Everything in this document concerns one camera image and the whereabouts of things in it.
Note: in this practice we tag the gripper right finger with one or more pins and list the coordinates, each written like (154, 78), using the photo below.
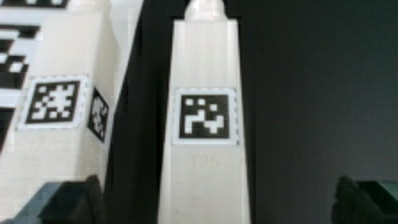
(367, 202)

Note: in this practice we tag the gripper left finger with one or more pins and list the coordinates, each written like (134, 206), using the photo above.
(67, 203)

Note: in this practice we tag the white desk leg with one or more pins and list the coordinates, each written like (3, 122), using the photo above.
(61, 140)
(205, 182)

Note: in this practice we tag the white marker plate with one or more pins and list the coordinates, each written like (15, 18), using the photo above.
(24, 15)

